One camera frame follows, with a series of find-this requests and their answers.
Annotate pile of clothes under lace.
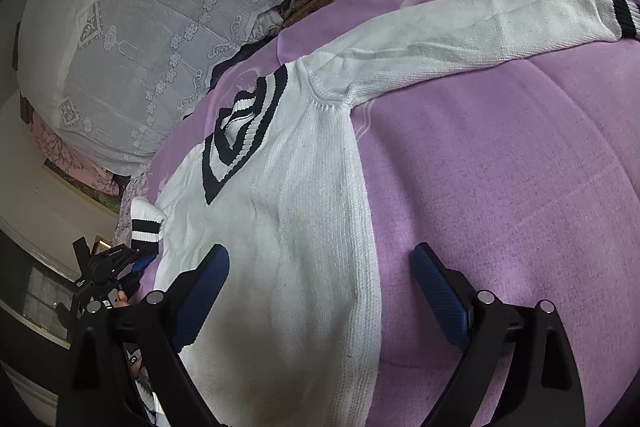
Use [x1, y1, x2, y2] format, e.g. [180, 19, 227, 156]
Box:
[210, 0, 311, 83]

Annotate white black-trimmed knit sweater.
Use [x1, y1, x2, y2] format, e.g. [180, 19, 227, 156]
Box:
[129, 0, 640, 427]

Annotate purple smile print blanket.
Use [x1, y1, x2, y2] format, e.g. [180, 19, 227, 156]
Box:
[112, 0, 640, 427]

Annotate purple floral bed sheet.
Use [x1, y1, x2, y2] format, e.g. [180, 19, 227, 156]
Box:
[113, 171, 149, 246]

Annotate person's left hand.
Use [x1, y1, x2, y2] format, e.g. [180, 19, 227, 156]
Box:
[115, 291, 129, 308]

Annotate pink floral pillow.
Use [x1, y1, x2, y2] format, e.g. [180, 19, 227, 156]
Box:
[30, 113, 122, 197]

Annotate white lace cover cloth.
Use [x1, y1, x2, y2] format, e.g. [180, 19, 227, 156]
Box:
[17, 0, 282, 176]

